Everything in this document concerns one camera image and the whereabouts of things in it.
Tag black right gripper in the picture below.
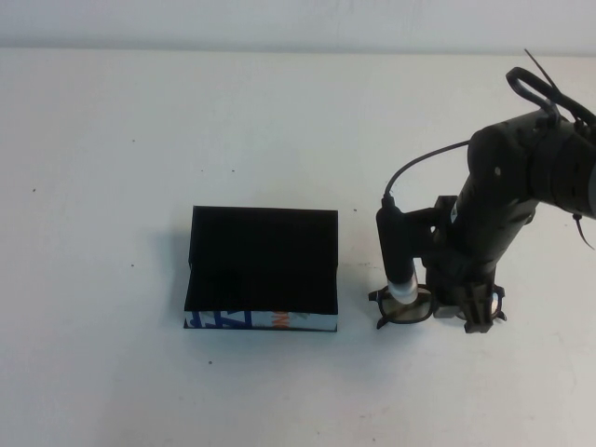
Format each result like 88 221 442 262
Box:
426 115 544 334

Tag dark brown framed glasses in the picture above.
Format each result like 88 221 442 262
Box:
367 284 508 331

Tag black zip tie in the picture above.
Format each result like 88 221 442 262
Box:
570 212 596 251
523 47 562 103

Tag black cylindrical wrist camera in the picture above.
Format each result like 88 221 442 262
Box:
375 198 420 306

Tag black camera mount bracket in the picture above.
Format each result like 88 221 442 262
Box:
402 195 463 269

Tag thin black camera cable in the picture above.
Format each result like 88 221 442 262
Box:
384 139 472 209

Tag thick black looped cable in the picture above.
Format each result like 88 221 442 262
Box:
506 67 596 136

